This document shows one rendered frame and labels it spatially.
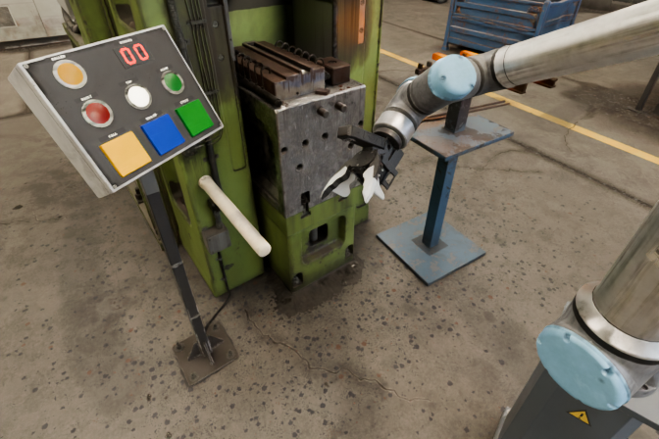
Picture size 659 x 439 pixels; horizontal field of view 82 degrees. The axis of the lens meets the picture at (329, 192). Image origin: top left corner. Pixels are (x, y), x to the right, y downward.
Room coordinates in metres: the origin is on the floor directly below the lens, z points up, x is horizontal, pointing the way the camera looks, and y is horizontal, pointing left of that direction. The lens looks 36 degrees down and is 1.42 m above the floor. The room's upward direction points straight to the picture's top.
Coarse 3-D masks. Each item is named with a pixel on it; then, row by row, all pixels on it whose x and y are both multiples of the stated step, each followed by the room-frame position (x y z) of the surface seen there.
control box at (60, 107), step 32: (160, 32) 0.96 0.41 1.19; (32, 64) 0.71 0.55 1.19; (96, 64) 0.79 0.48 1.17; (128, 64) 0.84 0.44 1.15; (160, 64) 0.90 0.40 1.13; (32, 96) 0.69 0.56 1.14; (64, 96) 0.70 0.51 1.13; (96, 96) 0.74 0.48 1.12; (160, 96) 0.85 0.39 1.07; (192, 96) 0.91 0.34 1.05; (64, 128) 0.66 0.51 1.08; (96, 128) 0.70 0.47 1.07; (128, 128) 0.74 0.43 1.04; (96, 160) 0.65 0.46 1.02; (160, 160) 0.74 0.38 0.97; (96, 192) 0.65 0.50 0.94
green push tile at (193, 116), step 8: (192, 104) 0.89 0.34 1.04; (200, 104) 0.90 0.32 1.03; (176, 112) 0.85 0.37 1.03; (184, 112) 0.86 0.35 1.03; (192, 112) 0.87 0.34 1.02; (200, 112) 0.89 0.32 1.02; (184, 120) 0.84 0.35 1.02; (192, 120) 0.86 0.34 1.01; (200, 120) 0.87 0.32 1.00; (208, 120) 0.89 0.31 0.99; (192, 128) 0.84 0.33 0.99; (200, 128) 0.86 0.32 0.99; (192, 136) 0.83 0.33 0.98
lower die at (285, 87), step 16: (240, 48) 1.54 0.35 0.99; (256, 48) 1.50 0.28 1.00; (272, 48) 1.53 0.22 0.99; (240, 64) 1.38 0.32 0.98; (272, 64) 1.35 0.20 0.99; (288, 64) 1.31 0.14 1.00; (304, 64) 1.31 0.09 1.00; (272, 80) 1.21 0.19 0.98; (288, 80) 1.22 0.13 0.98; (304, 80) 1.26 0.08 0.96; (320, 80) 1.30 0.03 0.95; (288, 96) 1.22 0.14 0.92
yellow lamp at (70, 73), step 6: (60, 66) 0.74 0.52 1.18; (66, 66) 0.74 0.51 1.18; (72, 66) 0.75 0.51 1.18; (60, 72) 0.73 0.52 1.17; (66, 72) 0.73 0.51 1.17; (72, 72) 0.74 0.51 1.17; (78, 72) 0.75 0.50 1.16; (66, 78) 0.72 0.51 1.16; (72, 78) 0.73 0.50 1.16; (78, 78) 0.74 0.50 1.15; (72, 84) 0.73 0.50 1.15
